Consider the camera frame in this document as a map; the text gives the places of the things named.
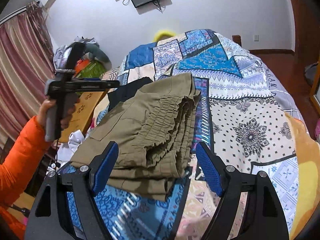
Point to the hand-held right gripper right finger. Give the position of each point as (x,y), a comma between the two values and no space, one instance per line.
(210,171)

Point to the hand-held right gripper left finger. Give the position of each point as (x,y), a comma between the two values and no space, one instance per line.
(105,171)

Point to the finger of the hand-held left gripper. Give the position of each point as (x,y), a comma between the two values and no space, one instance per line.
(95,86)

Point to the khaki pants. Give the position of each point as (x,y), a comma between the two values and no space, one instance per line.
(140,120)

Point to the person's left forearm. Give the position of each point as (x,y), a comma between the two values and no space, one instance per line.
(20,160)

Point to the person's left hand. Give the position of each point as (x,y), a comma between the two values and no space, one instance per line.
(42,112)

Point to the orange striped bed sheet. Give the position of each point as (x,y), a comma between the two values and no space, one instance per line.
(111,73)

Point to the orange box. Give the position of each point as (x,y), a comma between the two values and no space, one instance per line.
(82,65)

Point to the white cloth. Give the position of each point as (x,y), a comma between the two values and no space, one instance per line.
(77,140)

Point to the wooden lap desk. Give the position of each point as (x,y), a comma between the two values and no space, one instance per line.
(82,110)

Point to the black garment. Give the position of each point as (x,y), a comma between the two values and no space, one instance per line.
(125,92)

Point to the grey long plush pillow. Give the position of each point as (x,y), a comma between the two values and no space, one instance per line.
(100,53)

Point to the pile of grey clothes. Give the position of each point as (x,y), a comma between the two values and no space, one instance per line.
(60,52)

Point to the blue patchwork blanket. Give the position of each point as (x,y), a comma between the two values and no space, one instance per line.
(250,135)

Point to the pink striped curtain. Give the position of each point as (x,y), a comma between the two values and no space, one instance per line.
(20,67)

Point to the yellow curved foam tube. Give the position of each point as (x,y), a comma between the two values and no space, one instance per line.
(163,33)

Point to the yellow fleece blanket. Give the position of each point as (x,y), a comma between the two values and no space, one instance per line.
(305,167)

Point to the grey cloth on floor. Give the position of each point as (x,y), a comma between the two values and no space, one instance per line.
(312,73)

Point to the wooden bed post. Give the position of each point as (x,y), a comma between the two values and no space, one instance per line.
(236,41)

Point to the white wall socket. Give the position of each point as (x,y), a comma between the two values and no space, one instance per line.
(256,38)

